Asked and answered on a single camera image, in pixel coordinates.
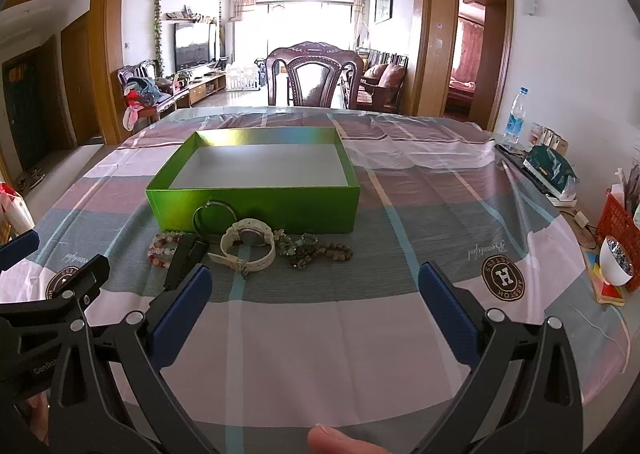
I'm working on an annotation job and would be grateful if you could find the green cardboard box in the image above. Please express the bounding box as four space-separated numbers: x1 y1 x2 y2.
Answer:
146 126 360 234

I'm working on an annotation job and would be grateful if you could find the white bowl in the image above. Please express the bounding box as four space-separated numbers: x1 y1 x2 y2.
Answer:
599 235 634 286

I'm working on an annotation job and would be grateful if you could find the person's right hand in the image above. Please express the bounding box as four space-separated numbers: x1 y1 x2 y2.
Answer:
307 424 388 454

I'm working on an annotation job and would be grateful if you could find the dark green box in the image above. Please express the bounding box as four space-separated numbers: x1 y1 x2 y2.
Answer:
523 144 579 201

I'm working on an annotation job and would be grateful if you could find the chair with piled clothes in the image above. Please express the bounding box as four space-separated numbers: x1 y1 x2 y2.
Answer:
116 60 176 133

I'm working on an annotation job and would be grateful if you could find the framed wall picture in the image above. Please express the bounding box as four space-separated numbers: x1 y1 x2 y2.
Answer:
374 0 394 23

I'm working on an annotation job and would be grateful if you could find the wooden sofa with cushions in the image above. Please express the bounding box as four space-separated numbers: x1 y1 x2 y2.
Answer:
355 49 409 114

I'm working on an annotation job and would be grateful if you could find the plaid tablecloth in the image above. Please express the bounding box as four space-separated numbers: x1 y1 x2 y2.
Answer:
1 110 639 453

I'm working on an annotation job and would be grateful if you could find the silver metal bangle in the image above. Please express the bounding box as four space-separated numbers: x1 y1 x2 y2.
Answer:
192 200 238 240

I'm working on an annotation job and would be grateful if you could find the wooden tv cabinet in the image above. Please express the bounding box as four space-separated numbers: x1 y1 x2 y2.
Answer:
176 72 227 109

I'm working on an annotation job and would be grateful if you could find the black wrist watch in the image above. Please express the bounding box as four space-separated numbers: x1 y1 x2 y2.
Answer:
164 234 209 291

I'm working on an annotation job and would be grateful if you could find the green stone flower jewelry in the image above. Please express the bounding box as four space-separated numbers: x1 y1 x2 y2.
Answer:
273 229 319 257

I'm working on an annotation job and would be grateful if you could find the colourful coaster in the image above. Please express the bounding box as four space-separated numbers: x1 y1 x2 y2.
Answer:
582 249 625 307

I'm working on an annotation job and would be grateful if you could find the red plastic basket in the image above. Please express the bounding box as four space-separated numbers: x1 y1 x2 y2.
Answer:
597 190 640 293

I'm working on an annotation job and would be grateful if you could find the pink bead bracelet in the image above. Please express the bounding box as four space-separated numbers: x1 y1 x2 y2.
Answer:
146 231 184 269

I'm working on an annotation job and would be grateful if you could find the person's left hand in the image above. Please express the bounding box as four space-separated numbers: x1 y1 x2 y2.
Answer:
26 392 50 444

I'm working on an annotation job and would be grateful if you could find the flat screen television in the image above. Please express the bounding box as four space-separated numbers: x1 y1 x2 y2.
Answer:
174 22 215 71

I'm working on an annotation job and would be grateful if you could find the dark wooden dining chair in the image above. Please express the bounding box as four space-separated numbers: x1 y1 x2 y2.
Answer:
266 42 363 110

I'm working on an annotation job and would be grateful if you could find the brown wooden bead bracelet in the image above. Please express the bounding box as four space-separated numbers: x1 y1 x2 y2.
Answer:
286 241 355 271

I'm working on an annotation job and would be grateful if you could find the white wrist watch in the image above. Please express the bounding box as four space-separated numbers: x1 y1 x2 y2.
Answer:
207 218 277 278

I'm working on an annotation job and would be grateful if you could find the clear plastic water bottle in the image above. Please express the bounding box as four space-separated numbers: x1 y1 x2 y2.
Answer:
502 87 528 145

